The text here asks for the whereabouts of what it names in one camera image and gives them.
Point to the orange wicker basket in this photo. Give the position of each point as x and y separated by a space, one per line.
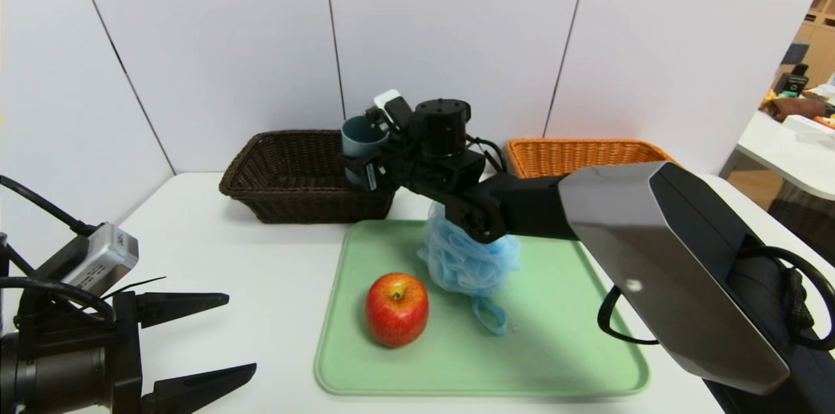
587 156

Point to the white flat box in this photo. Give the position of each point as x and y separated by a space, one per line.
799 122

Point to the blue-grey plastic cup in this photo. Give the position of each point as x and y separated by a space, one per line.
357 143

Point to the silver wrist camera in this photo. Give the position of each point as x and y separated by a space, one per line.
386 100
98 261

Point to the dark grey panel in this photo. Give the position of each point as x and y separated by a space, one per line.
792 53

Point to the wooden shelf unit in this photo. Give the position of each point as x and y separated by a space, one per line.
819 49

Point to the brown cloth bundle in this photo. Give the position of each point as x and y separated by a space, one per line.
792 107

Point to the dark brown wicker basket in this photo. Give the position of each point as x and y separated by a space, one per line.
287 199

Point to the red apple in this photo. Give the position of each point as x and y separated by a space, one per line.
396 313

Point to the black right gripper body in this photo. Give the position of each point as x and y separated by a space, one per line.
370 177

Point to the light green plastic tray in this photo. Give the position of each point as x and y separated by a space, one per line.
456 362

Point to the black device with green mark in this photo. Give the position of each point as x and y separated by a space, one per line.
792 83

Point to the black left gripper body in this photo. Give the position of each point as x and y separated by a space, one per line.
135 350

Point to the white side table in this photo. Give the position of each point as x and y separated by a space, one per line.
783 153

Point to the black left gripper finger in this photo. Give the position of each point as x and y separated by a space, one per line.
176 306
196 391

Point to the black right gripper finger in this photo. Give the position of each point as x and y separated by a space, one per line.
351 161

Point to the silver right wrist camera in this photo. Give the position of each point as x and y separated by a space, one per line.
386 100

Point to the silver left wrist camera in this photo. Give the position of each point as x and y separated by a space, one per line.
98 261

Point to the light blue mesh bath pouf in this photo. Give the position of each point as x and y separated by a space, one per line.
463 264

